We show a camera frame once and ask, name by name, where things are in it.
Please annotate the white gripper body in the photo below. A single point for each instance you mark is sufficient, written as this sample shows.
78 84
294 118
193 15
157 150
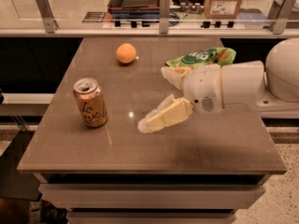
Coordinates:
202 86

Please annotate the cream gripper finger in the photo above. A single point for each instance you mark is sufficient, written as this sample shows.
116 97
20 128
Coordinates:
175 75
170 111

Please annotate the orange La Croix can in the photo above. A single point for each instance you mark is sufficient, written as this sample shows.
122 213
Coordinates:
90 100

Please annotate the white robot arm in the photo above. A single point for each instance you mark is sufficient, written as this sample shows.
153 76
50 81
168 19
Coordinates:
270 88

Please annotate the green snack bag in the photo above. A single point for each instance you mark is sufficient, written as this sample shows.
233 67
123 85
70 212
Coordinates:
219 55

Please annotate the orange fruit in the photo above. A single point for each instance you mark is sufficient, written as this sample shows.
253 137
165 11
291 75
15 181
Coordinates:
126 53

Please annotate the grey cabinet with drawers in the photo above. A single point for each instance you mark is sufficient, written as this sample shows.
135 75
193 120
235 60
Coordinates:
198 172

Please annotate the brown cardboard box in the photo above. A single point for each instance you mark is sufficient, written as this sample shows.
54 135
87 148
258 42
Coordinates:
221 9

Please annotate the middle metal railing post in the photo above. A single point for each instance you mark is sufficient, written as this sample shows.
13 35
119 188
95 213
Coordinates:
164 16

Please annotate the metal railing post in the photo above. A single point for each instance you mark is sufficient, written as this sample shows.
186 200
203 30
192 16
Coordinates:
50 24
164 16
279 16

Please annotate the right metal railing post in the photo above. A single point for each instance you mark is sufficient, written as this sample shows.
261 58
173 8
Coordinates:
279 16

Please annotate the left metal railing post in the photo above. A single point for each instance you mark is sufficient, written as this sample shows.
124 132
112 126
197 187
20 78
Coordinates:
50 24

